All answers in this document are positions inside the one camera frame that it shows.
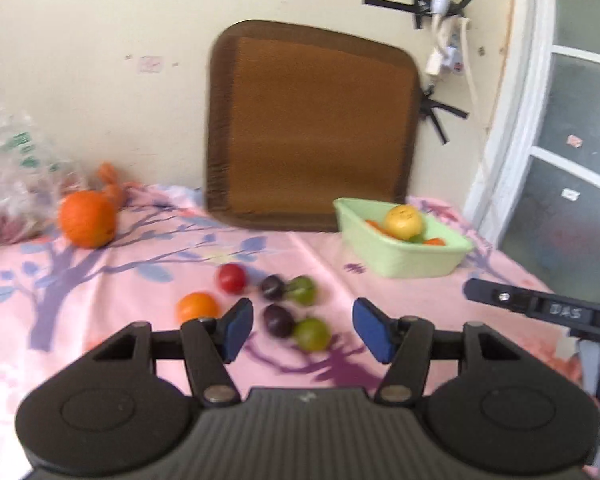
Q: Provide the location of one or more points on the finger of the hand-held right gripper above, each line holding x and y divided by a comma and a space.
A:
510, 299

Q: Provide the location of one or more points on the dark purple grape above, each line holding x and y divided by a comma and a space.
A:
272, 286
278, 319

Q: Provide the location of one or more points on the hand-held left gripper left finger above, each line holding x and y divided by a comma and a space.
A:
237, 330

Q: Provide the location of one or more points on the clear plastic bag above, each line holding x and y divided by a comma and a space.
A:
15, 175

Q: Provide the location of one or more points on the brown seat cushion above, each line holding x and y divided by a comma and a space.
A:
310, 125

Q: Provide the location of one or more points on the green grape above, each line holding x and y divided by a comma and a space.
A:
311, 334
302, 290

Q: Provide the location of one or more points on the small orange tangerine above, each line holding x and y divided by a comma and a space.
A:
196, 307

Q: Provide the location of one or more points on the yellow orange fruit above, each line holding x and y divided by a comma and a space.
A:
404, 220

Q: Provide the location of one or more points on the red plum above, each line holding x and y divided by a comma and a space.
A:
231, 278

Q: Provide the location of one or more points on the light green plastic basin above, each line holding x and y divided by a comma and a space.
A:
405, 255

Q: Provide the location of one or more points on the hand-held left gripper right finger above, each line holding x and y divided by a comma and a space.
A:
371, 331

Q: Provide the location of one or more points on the large orange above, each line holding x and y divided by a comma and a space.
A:
87, 220

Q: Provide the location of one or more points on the green lime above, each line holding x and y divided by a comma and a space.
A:
417, 239

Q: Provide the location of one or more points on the orange carrot piece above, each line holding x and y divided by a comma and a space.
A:
375, 226
435, 241

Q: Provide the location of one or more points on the pink floral bedsheet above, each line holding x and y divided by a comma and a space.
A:
105, 270

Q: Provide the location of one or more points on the white framed glass door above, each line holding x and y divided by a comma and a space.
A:
555, 135

